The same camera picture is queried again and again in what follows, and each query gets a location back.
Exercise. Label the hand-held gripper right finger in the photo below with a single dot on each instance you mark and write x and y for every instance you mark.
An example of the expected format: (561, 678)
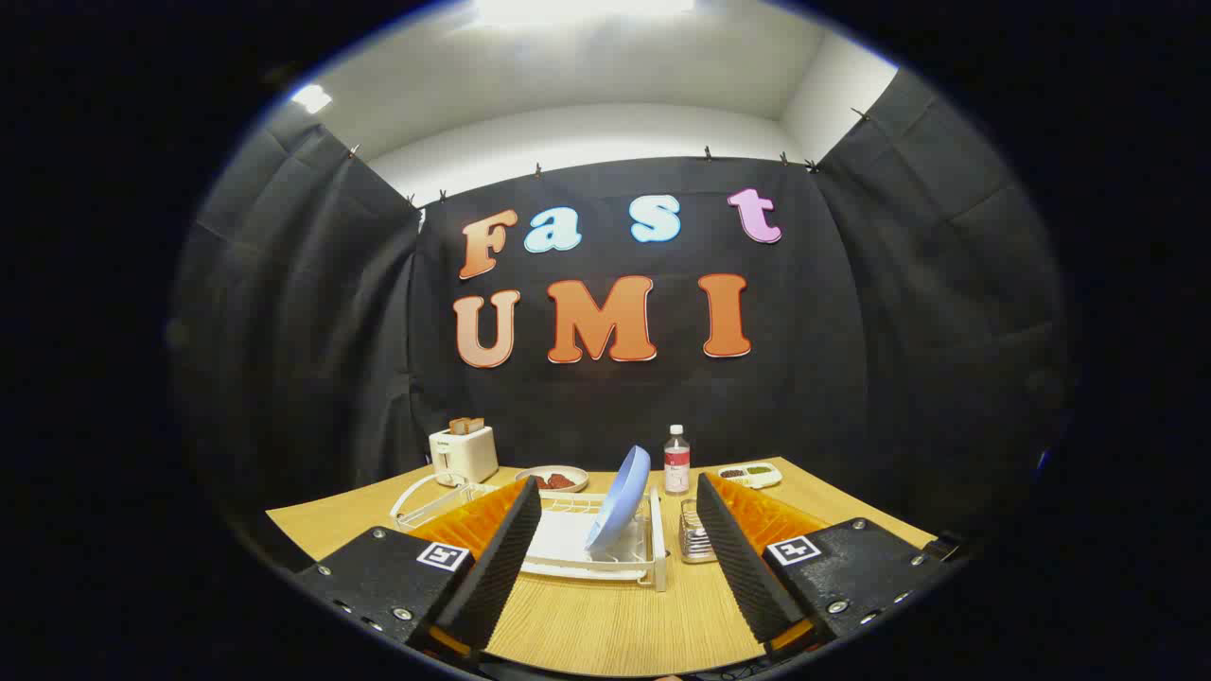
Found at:
(743, 567)

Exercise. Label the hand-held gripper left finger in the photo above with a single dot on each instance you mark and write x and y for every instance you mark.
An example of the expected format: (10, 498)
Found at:
(497, 567)

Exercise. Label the blue plate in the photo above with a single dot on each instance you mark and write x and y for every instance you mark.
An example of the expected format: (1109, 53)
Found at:
(620, 497)

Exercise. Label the white divided dish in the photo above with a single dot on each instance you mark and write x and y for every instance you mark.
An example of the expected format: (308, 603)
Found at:
(752, 481)

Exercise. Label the white plate with meat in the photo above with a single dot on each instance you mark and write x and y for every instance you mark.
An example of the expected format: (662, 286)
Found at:
(558, 469)

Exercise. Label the white toaster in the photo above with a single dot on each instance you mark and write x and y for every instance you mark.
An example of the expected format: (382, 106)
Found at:
(464, 459)

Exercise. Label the clear bottle with red label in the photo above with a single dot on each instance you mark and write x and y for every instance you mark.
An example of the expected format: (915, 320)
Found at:
(676, 468)

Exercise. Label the black backdrop cloth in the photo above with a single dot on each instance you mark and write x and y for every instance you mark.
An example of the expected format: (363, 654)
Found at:
(605, 407)

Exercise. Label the small ceiling light panel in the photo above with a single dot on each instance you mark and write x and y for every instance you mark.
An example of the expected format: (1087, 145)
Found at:
(312, 98)

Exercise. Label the large ceiling light panel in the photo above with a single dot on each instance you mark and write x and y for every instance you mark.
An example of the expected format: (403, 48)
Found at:
(582, 9)

